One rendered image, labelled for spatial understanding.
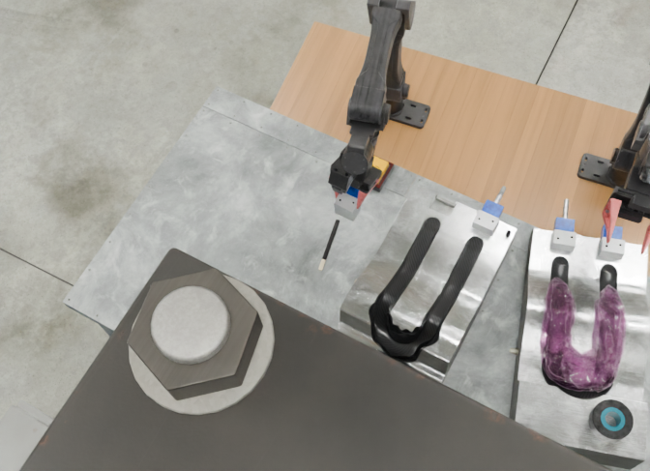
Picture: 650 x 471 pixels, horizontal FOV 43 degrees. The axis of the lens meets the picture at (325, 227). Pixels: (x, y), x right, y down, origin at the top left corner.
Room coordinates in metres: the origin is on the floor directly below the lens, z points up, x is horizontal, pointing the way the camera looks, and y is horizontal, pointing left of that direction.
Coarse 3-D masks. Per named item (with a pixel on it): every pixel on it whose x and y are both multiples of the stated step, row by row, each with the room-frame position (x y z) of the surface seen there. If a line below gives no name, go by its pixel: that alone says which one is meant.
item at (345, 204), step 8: (352, 192) 0.89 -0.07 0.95; (336, 200) 0.87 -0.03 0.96; (344, 200) 0.86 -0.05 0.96; (352, 200) 0.86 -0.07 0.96; (336, 208) 0.86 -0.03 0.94; (344, 208) 0.84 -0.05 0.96; (352, 208) 0.84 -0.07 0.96; (360, 208) 0.86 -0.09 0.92; (344, 216) 0.85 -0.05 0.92; (352, 216) 0.83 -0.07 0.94
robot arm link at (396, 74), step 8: (384, 0) 1.20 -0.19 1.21; (392, 0) 1.20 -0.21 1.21; (392, 8) 1.18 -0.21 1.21; (400, 32) 1.15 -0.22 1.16; (400, 40) 1.16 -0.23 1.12; (392, 48) 1.16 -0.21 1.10; (400, 48) 1.18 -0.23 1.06; (392, 56) 1.16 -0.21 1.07; (400, 56) 1.19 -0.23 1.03; (392, 64) 1.16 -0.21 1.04; (400, 64) 1.19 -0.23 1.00; (392, 72) 1.16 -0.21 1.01; (400, 72) 1.17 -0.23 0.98; (392, 80) 1.16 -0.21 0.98; (400, 80) 1.16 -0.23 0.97; (392, 88) 1.15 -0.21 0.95; (400, 88) 1.15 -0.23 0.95; (392, 96) 1.15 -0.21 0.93; (400, 96) 1.15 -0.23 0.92
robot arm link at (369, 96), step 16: (368, 0) 1.17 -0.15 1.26; (400, 0) 1.15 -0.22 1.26; (384, 16) 1.13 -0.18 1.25; (400, 16) 1.13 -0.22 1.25; (384, 32) 1.09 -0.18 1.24; (368, 48) 1.07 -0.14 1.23; (384, 48) 1.06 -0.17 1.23; (368, 64) 1.03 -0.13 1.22; (384, 64) 1.03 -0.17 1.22; (368, 80) 1.00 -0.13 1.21; (384, 80) 1.00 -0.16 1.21; (352, 96) 0.97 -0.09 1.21; (368, 96) 0.97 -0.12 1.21; (384, 96) 0.96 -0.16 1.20; (352, 112) 0.94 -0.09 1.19; (368, 112) 0.94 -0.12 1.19
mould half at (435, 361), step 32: (416, 192) 0.89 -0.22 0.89; (416, 224) 0.81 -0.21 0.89; (448, 224) 0.80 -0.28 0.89; (384, 256) 0.74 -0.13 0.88; (448, 256) 0.72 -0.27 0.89; (480, 256) 0.71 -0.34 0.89; (352, 288) 0.66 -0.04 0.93; (416, 288) 0.65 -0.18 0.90; (480, 288) 0.64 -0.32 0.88; (352, 320) 0.60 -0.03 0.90; (416, 320) 0.57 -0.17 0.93; (448, 320) 0.56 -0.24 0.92; (384, 352) 0.53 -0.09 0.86; (448, 352) 0.49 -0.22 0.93
